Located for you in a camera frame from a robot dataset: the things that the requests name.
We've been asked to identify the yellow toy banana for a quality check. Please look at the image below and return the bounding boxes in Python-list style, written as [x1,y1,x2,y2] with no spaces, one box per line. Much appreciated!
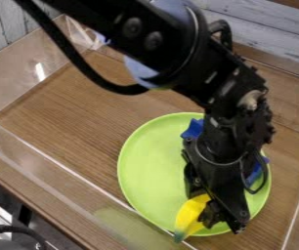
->
[173,194,209,243]

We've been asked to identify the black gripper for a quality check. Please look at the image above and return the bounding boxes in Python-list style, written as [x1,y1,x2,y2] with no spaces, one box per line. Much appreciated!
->
[181,130,261,234]

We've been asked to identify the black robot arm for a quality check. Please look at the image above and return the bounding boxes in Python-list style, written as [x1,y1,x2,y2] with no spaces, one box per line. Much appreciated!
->
[14,0,274,236]

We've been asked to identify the blue foam block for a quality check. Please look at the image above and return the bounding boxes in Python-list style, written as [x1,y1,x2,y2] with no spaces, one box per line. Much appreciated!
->
[179,118,266,188]

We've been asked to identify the black cable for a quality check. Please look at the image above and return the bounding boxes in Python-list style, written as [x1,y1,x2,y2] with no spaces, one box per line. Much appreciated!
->
[0,224,47,250]

